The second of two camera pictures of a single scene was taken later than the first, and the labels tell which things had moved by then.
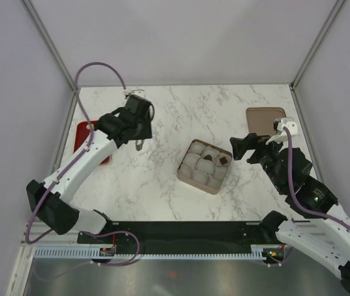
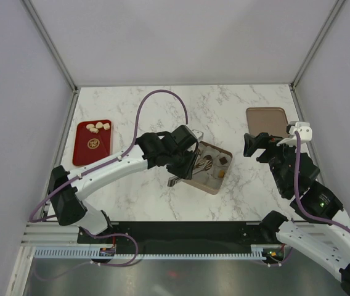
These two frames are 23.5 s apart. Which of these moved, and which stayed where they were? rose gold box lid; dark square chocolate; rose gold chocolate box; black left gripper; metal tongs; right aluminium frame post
Moved: black left gripper; metal tongs
Stayed: right aluminium frame post; dark square chocolate; rose gold chocolate box; rose gold box lid
